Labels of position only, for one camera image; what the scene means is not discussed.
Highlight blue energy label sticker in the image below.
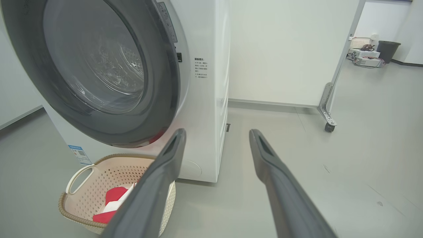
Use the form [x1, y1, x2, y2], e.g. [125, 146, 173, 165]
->
[68, 144, 92, 166]

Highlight washing machine door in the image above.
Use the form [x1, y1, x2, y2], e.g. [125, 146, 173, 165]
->
[0, 0, 181, 148]

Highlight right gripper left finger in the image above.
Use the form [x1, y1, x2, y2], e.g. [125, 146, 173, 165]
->
[99, 129, 187, 238]

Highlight white partition panel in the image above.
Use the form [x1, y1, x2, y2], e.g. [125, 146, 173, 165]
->
[228, 0, 366, 109]

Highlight red and white garment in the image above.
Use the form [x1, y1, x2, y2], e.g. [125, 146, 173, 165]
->
[93, 183, 137, 224]

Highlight dark grey waste bin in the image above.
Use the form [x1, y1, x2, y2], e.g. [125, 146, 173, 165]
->
[376, 40, 401, 64]

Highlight round white filter cover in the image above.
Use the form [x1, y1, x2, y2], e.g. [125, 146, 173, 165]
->
[178, 159, 202, 180]

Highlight cream perforated laundry basket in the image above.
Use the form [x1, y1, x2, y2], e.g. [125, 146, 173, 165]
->
[58, 153, 176, 237]

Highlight printed text notice sticker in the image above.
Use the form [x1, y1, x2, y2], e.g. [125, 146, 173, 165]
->
[194, 58, 209, 80]

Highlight small white lattice basket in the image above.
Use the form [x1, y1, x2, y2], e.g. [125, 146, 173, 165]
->
[350, 37, 371, 49]

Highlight white electronic device box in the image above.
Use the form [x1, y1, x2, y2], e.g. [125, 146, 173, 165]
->
[350, 49, 381, 59]
[353, 57, 386, 68]

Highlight white front-loading washing machine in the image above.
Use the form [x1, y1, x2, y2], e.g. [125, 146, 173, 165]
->
[41, 0, 231, 183]

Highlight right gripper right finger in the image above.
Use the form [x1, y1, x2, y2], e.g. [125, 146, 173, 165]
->
[249, 129, 337, 238]

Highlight grey warning label strip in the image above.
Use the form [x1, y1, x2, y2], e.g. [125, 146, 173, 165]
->
[157, 2, 178, 43]

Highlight metal partition leg bracket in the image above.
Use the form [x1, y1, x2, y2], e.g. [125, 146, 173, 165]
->
[317, 82, 338, 127]

